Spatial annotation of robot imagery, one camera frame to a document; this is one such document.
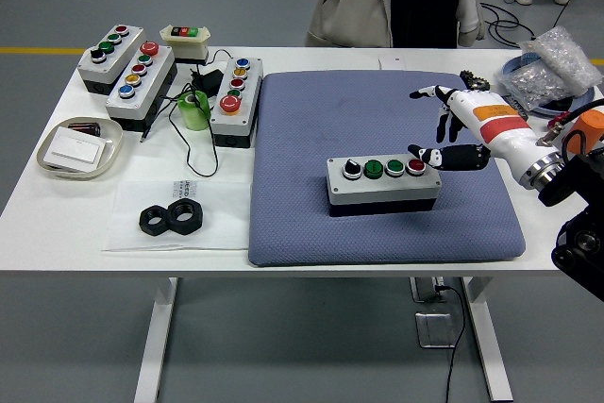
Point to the blue round plate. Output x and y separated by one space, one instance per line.
512 65

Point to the beige shallow tray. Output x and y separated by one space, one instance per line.
111 139

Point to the dark red small item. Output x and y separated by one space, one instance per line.
87 128

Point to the orange cylinder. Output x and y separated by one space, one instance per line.
592 124

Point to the black small box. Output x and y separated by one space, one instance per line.
521 110

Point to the green tape roll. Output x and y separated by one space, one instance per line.
194 115

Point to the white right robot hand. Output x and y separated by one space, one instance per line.
500 124

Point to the black metal gears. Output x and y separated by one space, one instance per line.
469 76

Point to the black power adapter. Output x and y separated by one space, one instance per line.
210 79

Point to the grey five-button control box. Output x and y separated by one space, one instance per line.
252 82
156 77

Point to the white small card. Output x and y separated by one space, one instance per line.
391 62

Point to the black hex nut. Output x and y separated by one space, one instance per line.
144 221
186 226

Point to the white switch plate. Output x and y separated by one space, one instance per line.
75 147

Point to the grey under-table control box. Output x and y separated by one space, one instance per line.
420 290

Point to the cream three-button switch box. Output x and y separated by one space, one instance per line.
189 49

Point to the blue-grey textured mat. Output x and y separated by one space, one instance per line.
292 162

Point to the white table leg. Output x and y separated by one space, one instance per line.
153 351
491 351

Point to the red small part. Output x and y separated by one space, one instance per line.
561 117

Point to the clear bubble wrap bag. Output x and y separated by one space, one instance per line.
561 56

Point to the clear printed plastic bag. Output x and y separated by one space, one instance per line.
222 228

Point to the grey four-button control box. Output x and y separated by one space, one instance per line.
382 188
125 56

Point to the metal floor socket plate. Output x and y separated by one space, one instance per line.
434 330

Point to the bag of silver parts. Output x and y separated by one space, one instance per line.
533 84

